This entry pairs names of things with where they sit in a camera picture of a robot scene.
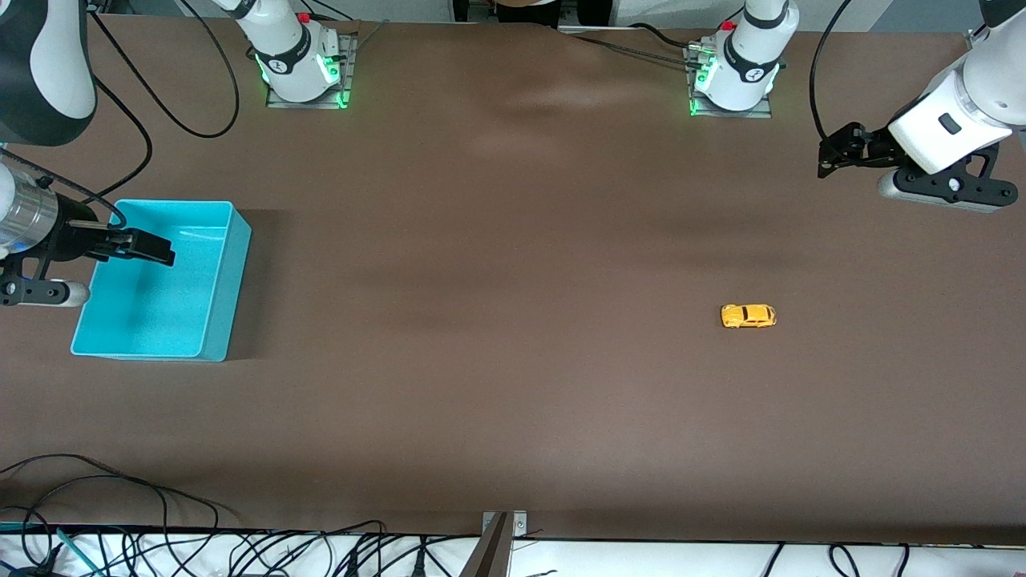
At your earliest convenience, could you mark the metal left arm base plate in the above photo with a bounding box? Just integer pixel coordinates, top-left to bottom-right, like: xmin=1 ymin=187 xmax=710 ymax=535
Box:
xmin=685 ymin=44 xmax=774 ymax=119

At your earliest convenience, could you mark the black cable to arm base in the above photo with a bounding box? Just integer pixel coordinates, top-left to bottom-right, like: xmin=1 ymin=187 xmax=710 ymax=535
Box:
xmin=557 ymin=22 xmax=700 ymax=67

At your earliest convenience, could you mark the dark metal post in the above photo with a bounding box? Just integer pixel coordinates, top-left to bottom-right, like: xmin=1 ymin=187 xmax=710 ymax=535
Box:
xmin=461 ymin=513 xmax=514 ymax=577

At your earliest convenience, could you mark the short black right arm cable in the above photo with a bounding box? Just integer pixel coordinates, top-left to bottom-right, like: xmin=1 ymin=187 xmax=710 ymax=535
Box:
xmin=0 ymin=76 xmax=155 ymax=229

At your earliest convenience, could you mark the turquoise plastic bin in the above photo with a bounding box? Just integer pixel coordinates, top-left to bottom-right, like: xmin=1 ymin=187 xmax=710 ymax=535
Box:
xmin=71 ymin=200 xmax=252 ymax=363

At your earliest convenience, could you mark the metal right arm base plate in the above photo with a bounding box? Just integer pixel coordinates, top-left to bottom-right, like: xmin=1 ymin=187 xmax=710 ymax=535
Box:
xmin=266 ymin=32 xmax=358 ymax=109

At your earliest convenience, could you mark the yellow beetle toy car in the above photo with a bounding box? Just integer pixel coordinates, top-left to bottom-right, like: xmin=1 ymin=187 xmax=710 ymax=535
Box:
xmin=721 ymin=303 xmax=778 ymax=330

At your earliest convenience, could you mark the silver metal bracket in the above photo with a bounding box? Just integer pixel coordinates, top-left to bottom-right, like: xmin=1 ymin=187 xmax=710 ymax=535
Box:
xmin=481 ymin=510 xmax=528 ymax=539

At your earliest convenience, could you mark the long looping black arm cable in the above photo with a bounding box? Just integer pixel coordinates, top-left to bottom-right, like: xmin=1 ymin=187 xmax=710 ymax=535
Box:
xmin=87 ymin=0 xmax=241 ymax=139

